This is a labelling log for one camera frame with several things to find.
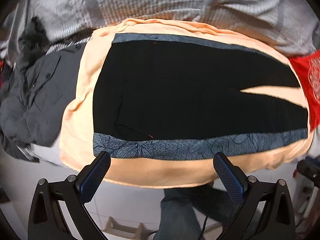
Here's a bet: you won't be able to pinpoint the grey striped duvet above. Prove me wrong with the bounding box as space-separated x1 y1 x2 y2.
1 0 319 63

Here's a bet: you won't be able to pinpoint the black pants with blue trim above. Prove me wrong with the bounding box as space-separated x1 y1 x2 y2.
93 33 309 160

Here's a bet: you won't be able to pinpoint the person's left leg in jeans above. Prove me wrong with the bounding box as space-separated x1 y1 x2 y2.
153 188 201 240

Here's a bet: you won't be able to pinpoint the red embroidered pillow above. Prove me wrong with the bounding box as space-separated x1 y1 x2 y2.
289 50 320 131

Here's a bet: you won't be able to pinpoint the dark grey shirt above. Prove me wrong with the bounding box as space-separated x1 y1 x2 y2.
1 17 85 163

